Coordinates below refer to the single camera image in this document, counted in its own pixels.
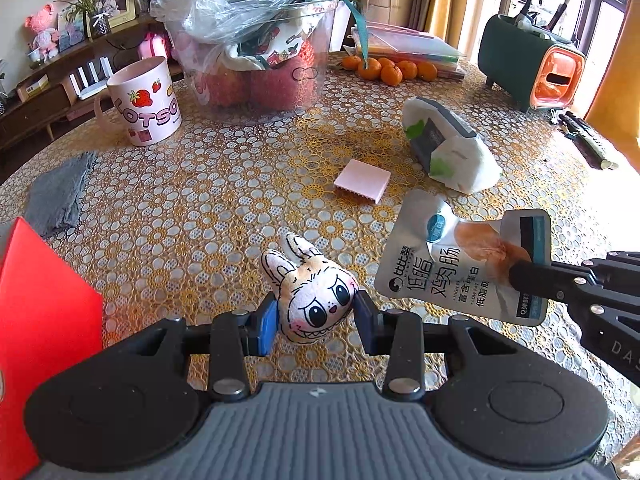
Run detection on chicken sausage pouch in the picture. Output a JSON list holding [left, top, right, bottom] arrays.
[[374, 190, 551, 326]]

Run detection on white rabbit plush toy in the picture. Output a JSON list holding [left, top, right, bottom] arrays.
[[260, 233, 359, 344]]

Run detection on pens on table edge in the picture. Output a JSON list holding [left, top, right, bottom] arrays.
[[550, 110, 618, 170]]

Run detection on lace patterned tablecloth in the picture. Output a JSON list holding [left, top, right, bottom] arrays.
[[0, 52, 640, 470]]

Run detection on yellow wooden chair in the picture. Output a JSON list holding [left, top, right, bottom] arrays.
[[587, 0, 640, 169]]

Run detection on pink sticky note pad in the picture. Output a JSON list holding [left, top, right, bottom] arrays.
[[334, 159, 390, 204]]

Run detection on red cardboard box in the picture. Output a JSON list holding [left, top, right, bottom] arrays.
[[1, 217, 103, 479]]

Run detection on green orange tissue box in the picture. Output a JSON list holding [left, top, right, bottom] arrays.
[[477, 14, 586, 112]]

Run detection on grey folded cloth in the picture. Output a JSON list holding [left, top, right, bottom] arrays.
[[24, 152, 96, 240]]

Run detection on pile of small oranges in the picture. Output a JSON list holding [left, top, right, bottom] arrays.
[[341, 55, 438, 87]]

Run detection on pink strawberry mug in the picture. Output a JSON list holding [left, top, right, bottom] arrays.
[[93, 56, 182, 148]]

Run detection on clear tub with apples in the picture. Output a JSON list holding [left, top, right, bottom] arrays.
[[166, 0, 338, 115]]

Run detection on stack of colourful folders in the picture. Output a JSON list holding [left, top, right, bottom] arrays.
[[367, 22, 466, 80]]

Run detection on white wifi router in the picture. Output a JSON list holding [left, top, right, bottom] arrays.
[[68, 56, 113, 101]]

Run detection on wooden tv cabinet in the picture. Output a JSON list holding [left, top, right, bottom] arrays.
[[1, 15, 164, 150]]

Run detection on pink toy backpack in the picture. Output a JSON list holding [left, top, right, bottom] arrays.
[[138, 32, 171, 60]]

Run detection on pink plush doll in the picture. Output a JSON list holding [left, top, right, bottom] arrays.
[[24, 3, 60, 62]]

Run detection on small potted grass plant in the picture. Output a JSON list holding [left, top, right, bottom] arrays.
[[61, 0, 111, 38]]

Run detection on cream photo frame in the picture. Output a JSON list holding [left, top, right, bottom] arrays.
[[103, 0, 137, 30]]

